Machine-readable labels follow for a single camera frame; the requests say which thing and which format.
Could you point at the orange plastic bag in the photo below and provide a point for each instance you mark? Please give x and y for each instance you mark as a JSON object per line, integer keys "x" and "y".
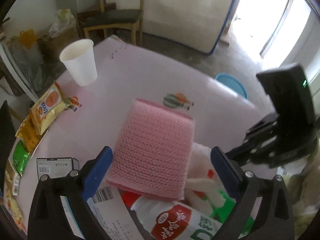
{"x": 27, "y": 38}

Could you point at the yellow orange snack packet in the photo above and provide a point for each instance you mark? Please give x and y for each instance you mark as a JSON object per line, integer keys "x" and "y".
{"x": 48, "y": 108}

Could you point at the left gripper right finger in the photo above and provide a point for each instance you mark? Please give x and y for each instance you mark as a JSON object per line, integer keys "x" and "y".
{"x": 274, "y": 219}

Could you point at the grey cable box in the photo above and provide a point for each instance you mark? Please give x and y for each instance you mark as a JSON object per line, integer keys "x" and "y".
{"x": 56, "y": 167}

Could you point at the small green snack packet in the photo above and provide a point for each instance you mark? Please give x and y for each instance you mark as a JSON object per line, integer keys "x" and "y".
{"x": 20, "y": 158}

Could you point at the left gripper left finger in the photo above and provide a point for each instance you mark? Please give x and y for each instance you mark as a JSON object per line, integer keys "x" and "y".
{"x": 59, "y": 209}

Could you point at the brown cardboard box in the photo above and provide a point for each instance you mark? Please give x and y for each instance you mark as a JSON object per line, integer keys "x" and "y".
{"x": 52, "y": 47}

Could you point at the white paper cup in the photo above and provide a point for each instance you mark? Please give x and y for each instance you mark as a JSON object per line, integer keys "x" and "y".
{"x": 78, "y": 58}

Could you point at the golden chips packet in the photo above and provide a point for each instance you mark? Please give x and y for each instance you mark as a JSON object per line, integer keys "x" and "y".
{"x": 27, "y": 132}

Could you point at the wooden chair dark seat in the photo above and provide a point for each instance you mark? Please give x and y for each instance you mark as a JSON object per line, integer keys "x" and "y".
{"x": 131, "y": 19}

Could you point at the gold white small box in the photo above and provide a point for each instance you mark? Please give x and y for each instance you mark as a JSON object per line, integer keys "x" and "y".
{"x": 12, "y": 179}

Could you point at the white red-capped drink bottle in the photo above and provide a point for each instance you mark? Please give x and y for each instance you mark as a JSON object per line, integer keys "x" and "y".
{"x": 170, "y": 220}

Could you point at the white blue-edged mattress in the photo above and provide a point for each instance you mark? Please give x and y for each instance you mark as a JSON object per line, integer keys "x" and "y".
{"x": 197, "y": 24}

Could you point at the pink knitted cloth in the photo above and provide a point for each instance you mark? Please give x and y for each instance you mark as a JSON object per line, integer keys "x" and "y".
{"x": 152, "y": 153}

